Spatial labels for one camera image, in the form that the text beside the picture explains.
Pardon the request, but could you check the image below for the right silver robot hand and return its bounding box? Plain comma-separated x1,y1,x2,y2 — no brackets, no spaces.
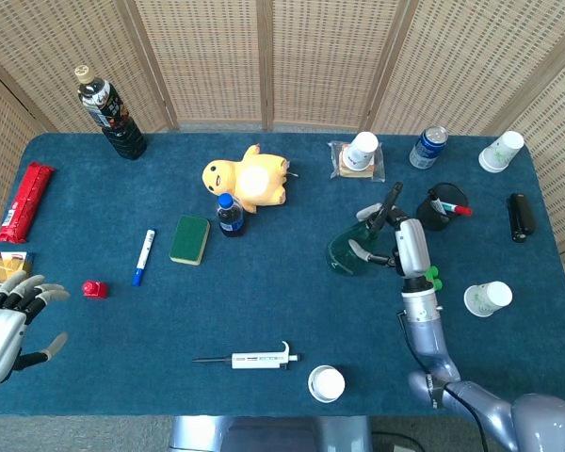
347,202,429,279

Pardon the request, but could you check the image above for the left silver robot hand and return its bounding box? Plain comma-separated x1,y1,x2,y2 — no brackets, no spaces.
0,274,71,387

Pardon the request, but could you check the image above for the green spray bottle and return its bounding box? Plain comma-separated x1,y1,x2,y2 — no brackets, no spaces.
327,182,404,277

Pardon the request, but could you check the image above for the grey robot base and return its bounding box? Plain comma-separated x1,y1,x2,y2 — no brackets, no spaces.
169,415,374,452

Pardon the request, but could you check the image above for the small blue-capped cola bottle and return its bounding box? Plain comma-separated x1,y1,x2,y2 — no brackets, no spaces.
217,192,246,238

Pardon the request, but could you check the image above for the large dark tea bottle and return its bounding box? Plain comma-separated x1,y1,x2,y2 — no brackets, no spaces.
73,64,148,161

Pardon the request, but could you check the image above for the black mesh pen holder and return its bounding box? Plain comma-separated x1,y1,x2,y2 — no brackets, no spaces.
415,182,469,232

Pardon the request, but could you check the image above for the black capped marker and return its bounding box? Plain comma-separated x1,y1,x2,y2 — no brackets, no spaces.
428,187,451,217

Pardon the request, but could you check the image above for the red capped marker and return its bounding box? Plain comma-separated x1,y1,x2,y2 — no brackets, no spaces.
440,201,474,218

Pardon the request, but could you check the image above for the yellow gold carton box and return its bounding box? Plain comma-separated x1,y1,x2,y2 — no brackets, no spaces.
0,250,34,310

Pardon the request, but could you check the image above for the paper cup green print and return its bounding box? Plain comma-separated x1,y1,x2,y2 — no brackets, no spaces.
477,130,525,174
463,281,513,318

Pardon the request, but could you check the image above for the plastic wrapped bread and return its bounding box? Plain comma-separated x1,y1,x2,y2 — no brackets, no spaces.
328,139,386,183

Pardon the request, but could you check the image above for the blue soda can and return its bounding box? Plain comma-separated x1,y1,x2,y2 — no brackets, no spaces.
408,125,449,170

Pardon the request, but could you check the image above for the red toy block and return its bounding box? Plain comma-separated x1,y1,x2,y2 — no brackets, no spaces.
82,280,109,300

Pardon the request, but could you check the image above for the paper cup with blue label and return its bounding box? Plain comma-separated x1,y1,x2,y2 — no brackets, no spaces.
346,131,379,171

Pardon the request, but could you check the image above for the black stapler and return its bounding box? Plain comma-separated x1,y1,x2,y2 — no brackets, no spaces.
507,192,537,243

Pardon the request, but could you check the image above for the red snack package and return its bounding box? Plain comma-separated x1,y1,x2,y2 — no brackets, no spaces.
0,161,57,245

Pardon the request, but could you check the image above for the paper cup blue flower print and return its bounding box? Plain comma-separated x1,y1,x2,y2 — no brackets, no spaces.
307,364,347,404

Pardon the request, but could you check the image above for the blue carpet table cover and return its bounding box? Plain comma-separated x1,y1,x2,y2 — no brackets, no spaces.
0,132,564,418

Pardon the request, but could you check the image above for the blue whiteboard marker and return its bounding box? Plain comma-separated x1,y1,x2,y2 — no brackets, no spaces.
131,229,157,287

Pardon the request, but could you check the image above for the yellow plush toy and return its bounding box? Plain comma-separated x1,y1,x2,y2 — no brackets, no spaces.
202,144,299,214

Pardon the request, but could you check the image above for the white pipette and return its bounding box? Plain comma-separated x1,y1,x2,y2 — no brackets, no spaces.
191,340,301,371

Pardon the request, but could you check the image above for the green yellow sponge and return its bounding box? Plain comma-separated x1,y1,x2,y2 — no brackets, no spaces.
169,215,211,266

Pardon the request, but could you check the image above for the wicker folding screen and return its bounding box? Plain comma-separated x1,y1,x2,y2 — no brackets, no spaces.
0,0,565,255

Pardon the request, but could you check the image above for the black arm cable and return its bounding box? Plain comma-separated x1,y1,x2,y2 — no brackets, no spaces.
395,308,491,452

